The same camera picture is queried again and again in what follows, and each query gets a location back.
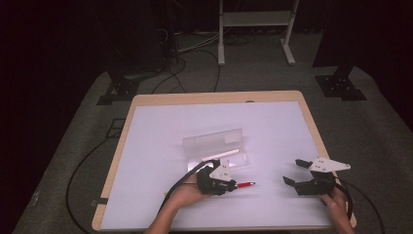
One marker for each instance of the person's left hand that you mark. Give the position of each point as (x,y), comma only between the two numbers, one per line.
(188,196)

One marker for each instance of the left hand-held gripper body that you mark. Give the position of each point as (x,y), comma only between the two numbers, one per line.
(211,183)

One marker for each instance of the person's right hand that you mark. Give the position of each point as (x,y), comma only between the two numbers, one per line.
(337,206)

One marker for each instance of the black tape strip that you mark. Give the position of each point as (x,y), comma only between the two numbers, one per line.
(99,202)

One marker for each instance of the dark equipment rack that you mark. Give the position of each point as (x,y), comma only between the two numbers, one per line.
(142,35)

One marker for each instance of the white table mat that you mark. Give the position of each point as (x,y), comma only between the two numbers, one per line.
(266,130)

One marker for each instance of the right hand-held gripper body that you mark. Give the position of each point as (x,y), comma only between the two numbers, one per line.
(319,187)

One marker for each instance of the clear plastic pencil case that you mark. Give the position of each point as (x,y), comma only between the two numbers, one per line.
(220,143)

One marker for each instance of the red pen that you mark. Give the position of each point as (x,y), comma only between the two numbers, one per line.
(246,185)

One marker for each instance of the white metal stand frame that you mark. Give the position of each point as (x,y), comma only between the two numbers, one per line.
(255,19)

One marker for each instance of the black stand base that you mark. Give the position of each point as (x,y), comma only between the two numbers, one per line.
(120,89)
(341,86)

